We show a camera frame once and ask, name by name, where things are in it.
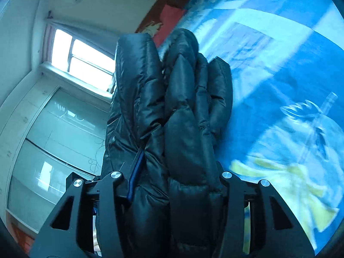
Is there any cream embroidered pillow cover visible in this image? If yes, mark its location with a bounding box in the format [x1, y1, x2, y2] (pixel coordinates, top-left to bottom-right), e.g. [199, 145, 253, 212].
[141, 21, 163, 37]

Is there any black quilted puffer jacket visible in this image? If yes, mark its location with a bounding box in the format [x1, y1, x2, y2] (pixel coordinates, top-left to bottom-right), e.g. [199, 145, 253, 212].
[101, 29, 233, 257]

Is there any white sliding door wardrobe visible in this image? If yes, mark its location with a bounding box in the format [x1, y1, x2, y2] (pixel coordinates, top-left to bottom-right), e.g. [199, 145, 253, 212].
[1, 69, 110, 237]

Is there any red pillow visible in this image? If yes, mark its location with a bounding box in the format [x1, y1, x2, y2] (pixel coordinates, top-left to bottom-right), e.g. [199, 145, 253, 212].
[154, 4, 185, 47]

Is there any blue patterned bed blanket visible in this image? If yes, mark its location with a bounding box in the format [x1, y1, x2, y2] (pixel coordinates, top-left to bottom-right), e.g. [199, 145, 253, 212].
[161, 0, 343, 257]

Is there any bright window beside wardrobe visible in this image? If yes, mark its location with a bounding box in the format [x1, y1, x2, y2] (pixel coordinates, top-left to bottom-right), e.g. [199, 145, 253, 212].
[42, 20, 117, 94]

